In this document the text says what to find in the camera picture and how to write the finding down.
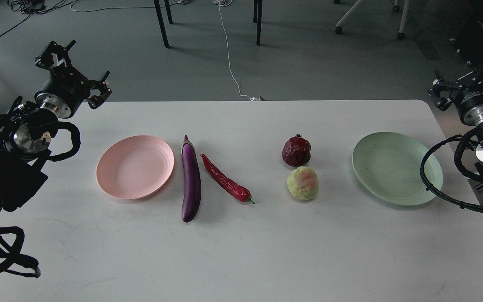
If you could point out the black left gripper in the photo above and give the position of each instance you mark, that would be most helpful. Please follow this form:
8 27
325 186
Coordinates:
67 87

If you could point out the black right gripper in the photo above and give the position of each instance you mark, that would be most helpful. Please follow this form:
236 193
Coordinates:
468 101

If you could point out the black table leg right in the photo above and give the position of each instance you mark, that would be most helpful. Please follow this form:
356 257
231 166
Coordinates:
257 19

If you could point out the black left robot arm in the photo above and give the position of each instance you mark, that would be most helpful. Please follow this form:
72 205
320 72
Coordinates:
33 133

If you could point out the purple eggplant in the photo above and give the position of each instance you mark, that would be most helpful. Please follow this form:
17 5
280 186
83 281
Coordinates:
192 181

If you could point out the white chair base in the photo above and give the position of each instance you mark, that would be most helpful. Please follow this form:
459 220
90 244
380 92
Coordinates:
367 19

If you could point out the black table leg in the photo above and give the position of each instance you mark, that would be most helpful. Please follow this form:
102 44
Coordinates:
161 21
257 19

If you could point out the dark red pomegranate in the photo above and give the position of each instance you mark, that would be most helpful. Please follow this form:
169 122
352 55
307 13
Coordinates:
296 151

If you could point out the green pink peach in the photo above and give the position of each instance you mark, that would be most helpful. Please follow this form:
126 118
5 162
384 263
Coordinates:
303 183

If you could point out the red chili pepper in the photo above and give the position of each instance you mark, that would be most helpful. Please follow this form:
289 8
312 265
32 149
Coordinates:
237 191

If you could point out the light green plate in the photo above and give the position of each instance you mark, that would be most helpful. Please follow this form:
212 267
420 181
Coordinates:
388 165

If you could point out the pink plate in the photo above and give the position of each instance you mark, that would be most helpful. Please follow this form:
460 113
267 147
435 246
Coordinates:
135 167

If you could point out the black table leg left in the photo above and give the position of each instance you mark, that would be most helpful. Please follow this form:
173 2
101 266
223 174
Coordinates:
161 21

